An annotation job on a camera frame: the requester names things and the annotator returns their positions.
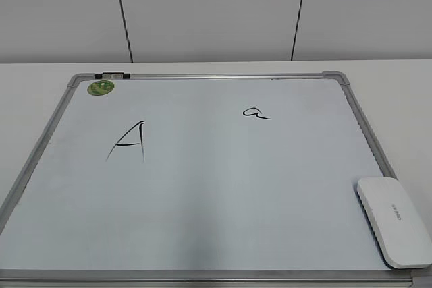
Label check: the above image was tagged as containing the white whiteboard eraser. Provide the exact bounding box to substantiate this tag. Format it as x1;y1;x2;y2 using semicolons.
356;177;431;269

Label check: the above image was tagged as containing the green round magnet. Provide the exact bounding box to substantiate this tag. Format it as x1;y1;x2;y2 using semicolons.
87;80;115;96

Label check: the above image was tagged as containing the white aluminium-framed whiteboard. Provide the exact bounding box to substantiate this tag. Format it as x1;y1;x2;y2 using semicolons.
1;72;429;287

